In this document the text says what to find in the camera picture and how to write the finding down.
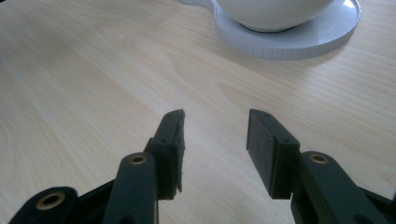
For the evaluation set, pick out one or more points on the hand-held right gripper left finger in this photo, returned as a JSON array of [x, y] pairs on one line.
[[169, 155]]

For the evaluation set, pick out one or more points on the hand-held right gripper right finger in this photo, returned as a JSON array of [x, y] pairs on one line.
[[271, 158]]

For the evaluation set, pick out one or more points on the white round bowl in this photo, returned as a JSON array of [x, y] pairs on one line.
[[274, 15]]

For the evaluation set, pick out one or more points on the white stand base with post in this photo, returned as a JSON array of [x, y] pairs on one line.
[[295, 43]]

